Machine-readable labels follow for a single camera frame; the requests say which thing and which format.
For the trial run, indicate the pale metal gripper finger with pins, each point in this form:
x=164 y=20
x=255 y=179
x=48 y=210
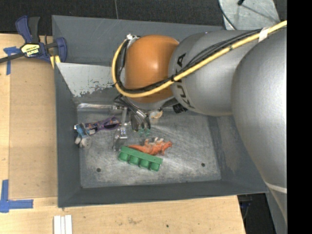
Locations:
x=119 y=141
x=116 y=109

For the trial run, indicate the purple sunglasses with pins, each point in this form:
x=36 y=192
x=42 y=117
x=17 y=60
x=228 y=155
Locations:
x=104 y=124

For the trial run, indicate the green studded toy block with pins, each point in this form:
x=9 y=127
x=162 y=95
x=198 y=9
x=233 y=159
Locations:
x=139 y=158

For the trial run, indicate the orange toy dinosaur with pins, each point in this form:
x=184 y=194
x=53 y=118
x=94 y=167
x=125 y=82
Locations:
x=156 y=148

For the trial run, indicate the blue and white toy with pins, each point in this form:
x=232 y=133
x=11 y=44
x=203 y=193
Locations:
x=84 y=141

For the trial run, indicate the grey metal bin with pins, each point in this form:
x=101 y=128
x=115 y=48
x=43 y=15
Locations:
x=170 y=177

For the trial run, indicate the pale wood board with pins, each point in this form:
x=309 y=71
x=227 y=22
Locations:
x=31 y=130

